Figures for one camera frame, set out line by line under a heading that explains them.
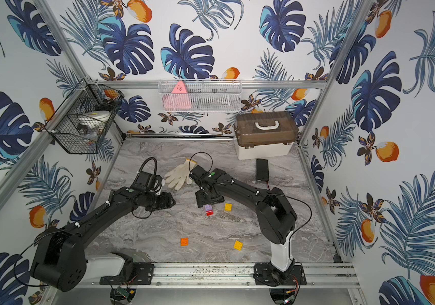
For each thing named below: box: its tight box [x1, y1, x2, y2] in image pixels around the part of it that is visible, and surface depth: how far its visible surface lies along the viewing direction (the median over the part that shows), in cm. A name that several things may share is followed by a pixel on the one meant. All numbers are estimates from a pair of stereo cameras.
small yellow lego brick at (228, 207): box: [224, 202, 234, 212], surface depth 94 cm
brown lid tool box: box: [234, 111, 299, 160], surface depth 103 cm
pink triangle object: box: [162, 80, 192, 112], surface depth 92 cm
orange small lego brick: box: [180, 237, 189, 246], surface depth 84 cm
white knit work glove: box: [164, 158, 198, 191], surface depth 107 cm
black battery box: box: [255, 158, 270, 182], surface depth 107 cm
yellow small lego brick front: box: [233, 240, 244, 251], surface depth 83 cm
